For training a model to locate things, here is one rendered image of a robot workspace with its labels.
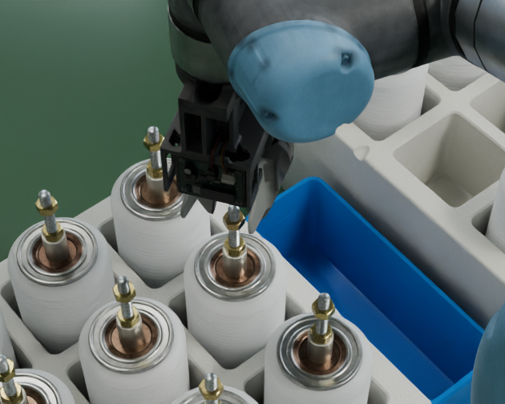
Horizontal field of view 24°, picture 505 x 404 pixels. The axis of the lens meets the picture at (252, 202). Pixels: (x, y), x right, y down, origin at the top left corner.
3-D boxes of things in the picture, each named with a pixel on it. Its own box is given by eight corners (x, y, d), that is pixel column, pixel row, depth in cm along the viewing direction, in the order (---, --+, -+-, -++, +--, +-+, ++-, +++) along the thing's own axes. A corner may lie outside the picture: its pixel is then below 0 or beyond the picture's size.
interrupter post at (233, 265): (224, 257, 109) (224, 236, 107) (249, 260, 109) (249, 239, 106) (220, 278, 108) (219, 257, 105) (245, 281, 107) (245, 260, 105)
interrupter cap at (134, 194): (125, 228, 111) (124, 224, 111) (115, 168, 116) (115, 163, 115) (204, 216, 112) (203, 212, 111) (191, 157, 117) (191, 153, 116)
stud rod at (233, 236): (236, 264, 106) (235, 214, 101) (227, 259, 107) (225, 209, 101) (242, 256, 107) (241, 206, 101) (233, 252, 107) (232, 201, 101)
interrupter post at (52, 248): (71, 244, 110) (66, 223, 107) (70, 264, 109) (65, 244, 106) (46, 244, 110) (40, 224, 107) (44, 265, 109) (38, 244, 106)
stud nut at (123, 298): (124, 307, 97) (123, 301, 97) (109, 296, 98) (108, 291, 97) (139, 292, 98) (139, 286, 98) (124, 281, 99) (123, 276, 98)
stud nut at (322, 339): (307, 328, 100) (308, 323, 100) (325, 323, 101) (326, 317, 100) (315, 347, 99) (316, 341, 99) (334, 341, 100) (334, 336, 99)
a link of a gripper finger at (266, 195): (236, 263, 99) (219, 192, 92) (256, 210, 102) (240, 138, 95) (271, 268, 98) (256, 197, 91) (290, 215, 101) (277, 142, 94)
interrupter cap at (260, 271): (202, 232, 111) (201, 228, 110) (280, 241, 110) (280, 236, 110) (187, 297, 106) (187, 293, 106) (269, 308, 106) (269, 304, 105)
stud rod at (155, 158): (153, 186, 112) (147, 134, 106) (152, 178, 113) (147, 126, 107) (163, 184, 112) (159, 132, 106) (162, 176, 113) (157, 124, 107)
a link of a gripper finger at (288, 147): (240, 188, 97) (224, 116, 91) (246, 173, 99) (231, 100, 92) (294, 196, 96) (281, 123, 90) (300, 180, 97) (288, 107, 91)
